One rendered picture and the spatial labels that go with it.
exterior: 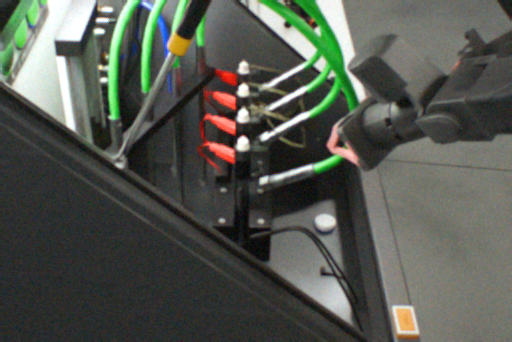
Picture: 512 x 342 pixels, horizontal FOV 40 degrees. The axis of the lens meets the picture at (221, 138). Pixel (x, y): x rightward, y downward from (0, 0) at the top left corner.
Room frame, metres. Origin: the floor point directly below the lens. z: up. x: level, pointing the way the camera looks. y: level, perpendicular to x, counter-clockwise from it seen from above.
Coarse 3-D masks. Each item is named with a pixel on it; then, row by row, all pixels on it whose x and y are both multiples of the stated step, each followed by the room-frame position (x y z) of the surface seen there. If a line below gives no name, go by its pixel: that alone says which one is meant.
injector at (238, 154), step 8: (248, 144) 0.91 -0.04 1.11; (240, 152) 0.89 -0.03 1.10; (248, 152) 0.90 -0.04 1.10; (240, 160) 0.89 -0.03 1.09; (248, 160) 0.90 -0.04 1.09; (240, 168) 0.89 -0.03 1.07; (248, 168) 0.90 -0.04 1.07; (256, 168) 0.91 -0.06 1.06; (240, 176) 0.89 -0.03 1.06; (248, 176) 0.90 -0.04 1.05; (256, 176) 0.90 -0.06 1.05; (240, 184) 0.89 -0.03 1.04; (240, 192) 0.90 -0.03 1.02; (240, 200) 0.90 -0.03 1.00; (240, 208) 0.90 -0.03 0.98; (240, 216) 0.90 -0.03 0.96; (240, 224) 0.90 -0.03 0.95; (240, 232) 0.90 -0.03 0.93; (240, 240) 0.90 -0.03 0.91
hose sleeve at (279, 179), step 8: (296, 168) 0.79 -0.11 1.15; (304, 168) 0.78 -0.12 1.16; (312, 168) 0.77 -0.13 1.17; (272, 176) 0.80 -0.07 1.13; (280, 176) 0.79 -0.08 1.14; (288, 176) 0.79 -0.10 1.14; (296, 176) 0.78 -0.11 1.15; (304, 176) 0.77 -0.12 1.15; (312, 176) 0.77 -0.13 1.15; (272, 184) 0.79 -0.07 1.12; (280, 184) 0.79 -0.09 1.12
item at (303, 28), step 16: (256, 0) 0.81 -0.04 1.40; (272, 0) 0.81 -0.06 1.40; (128, 16) 0.89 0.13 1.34; (288, 16) 0.79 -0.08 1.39; (304, 32) 0.78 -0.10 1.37; (112, 48) 0.90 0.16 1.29; (320, 48) 0.77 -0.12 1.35; (112, 64) 0.90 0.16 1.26; (336, 64) 0.77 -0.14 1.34; (112, 80) 0.90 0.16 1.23; (112, 96) 0.90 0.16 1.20; (352, 96) 0.76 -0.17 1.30; (112, 112) 0.91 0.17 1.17; (336, 160) 0.76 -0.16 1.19
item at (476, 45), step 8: (472, 32) 0.90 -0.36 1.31; (472, 40) 0.88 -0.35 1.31; (480, 40) 0.90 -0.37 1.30; (496, 40) 0.88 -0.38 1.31; (504, 40) 0.87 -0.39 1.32; (464, 48) 0.87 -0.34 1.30; (472, 48) 0.86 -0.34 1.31; (480, 48) 0.88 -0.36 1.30; (488, 48) 0.87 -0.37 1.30; (496, 48) 0.86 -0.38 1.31; (504, 48) 0.86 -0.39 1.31; (480, 56) 0.86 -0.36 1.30; (496, 56) 0.86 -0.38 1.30; (504, 56) 0.85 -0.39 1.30
